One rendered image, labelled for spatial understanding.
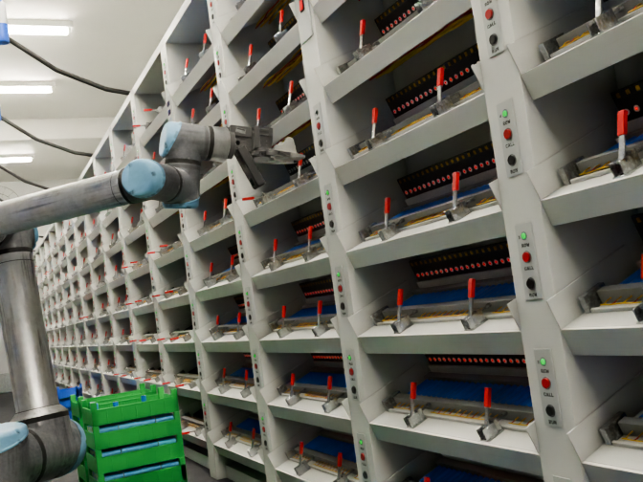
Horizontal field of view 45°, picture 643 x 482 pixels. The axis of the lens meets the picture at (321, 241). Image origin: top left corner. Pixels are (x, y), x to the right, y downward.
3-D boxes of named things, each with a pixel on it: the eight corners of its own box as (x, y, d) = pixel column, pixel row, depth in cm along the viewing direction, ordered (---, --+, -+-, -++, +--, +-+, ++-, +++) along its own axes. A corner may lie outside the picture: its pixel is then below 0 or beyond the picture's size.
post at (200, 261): (216, 479, 305) (164, 34, 319) (210, 476, 313) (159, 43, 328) (264, 469, 313) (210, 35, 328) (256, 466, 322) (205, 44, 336)
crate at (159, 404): (93, 427, 261) (90, 403, 262) (82, 422, 279) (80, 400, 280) (179, 410, 275) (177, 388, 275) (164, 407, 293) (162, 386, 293)
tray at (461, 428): (551, 478, 126) (514, 405, 125) (377, 439, 181) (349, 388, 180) (630, 410, 134) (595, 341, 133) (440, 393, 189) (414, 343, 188)
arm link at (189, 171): (149, 207, 192) (151, 157, 192) (174, 211, 203) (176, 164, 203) (182, 207, 188) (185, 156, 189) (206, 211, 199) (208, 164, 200)
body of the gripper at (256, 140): (276, 127, 204) (232, 122, 199) (276, 160, 203) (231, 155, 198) (266, 135, 211) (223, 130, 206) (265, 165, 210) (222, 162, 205)
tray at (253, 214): (326, 192, 194) (309, 159, 194) (249, 228, 249) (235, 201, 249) (387, 160, 203) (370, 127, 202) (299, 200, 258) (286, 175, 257)
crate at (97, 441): (95, 450, 260) (93, 427, 261) (84, 445, 278) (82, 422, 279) (182, 433, 274) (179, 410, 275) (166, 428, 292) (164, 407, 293)
